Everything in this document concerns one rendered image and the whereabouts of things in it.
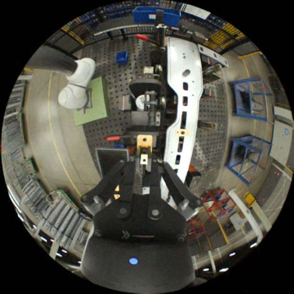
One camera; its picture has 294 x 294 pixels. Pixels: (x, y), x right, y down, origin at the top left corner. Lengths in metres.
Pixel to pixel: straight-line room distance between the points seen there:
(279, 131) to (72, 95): 8.47
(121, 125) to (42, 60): 0.75
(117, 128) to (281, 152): 8.43
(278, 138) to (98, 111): 8.45
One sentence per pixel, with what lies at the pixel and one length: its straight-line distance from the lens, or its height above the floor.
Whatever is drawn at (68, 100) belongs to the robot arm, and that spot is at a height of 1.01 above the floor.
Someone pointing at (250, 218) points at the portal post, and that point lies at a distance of 4.28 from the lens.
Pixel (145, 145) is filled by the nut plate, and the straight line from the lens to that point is 0.22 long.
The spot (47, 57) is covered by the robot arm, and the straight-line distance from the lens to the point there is 0.53.
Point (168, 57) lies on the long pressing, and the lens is 0.59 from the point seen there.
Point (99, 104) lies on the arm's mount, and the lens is 0.81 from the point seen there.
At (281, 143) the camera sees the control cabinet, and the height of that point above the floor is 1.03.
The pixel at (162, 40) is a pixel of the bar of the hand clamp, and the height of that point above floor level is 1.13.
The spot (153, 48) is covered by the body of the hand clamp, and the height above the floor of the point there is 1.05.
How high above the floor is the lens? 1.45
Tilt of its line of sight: 71 degrees down
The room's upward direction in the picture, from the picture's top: 178 degrees clockwise
